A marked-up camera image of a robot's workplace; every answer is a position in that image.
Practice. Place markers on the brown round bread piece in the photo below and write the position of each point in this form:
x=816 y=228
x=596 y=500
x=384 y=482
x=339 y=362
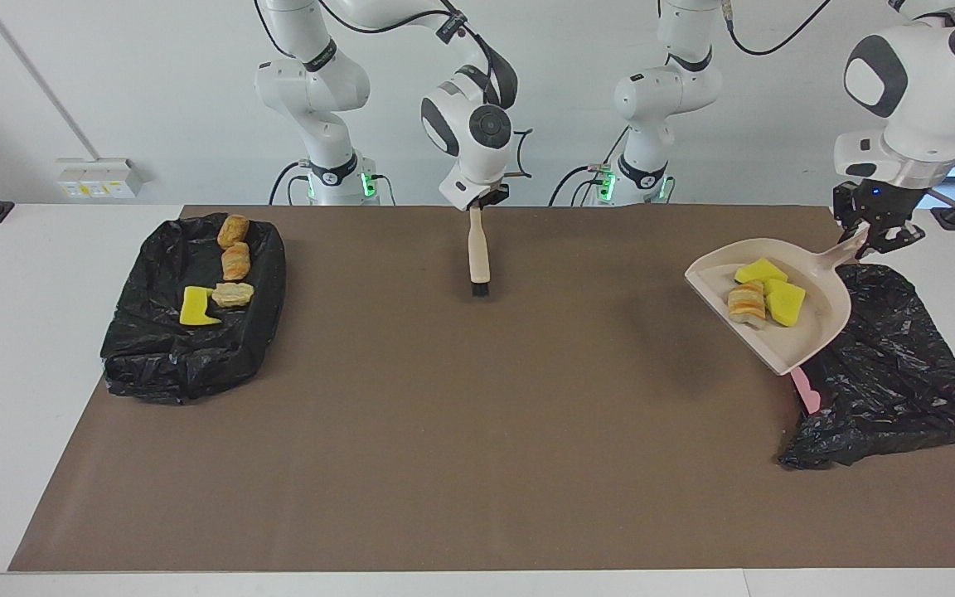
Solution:
x=233 y=230

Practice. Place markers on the white wall socket box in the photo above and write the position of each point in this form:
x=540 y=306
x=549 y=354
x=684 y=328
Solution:
x=96 y=178

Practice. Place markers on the beige plastic dustpan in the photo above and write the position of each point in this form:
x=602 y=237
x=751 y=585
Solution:
x=813 y=340

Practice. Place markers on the orange striped trash piece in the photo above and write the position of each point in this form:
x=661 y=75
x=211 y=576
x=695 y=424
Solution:
x=235 y=262

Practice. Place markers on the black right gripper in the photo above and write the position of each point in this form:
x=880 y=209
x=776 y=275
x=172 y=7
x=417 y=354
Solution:
x=490 y=197

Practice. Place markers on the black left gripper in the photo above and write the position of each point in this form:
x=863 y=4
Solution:
x=871 y=203

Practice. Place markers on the beige crumbly trash chunk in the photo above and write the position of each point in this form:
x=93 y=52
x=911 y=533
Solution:
x=233 y=294

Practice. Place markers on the green and yellow sponge piece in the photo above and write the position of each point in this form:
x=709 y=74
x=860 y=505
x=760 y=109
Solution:
x=761 y=271

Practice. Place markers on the beige layered trash chunk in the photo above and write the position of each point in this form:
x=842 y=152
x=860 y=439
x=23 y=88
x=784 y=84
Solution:
x=747 y=303

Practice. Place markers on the brown table mat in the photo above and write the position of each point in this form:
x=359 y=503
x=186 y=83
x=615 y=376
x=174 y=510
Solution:
x=444 y=514

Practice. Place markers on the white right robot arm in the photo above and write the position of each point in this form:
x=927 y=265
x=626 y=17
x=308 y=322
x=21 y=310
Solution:
x=312 y=83

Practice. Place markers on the beige hand brush black bristles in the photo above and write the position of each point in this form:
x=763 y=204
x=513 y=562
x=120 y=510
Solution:
x=478 y=253

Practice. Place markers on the black bag lined bin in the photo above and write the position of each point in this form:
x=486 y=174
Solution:
x=196 y=356

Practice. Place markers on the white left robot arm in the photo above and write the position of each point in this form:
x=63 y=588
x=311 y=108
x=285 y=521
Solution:
x=925 y=108

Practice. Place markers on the notched yellow sponge piece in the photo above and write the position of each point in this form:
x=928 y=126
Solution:
x=196 y=308

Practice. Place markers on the pink plastic bin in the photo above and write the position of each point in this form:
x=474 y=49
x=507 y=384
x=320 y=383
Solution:
x=807 y=394

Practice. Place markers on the black trash bag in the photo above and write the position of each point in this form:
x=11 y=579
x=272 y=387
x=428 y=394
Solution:
x=900 y=390

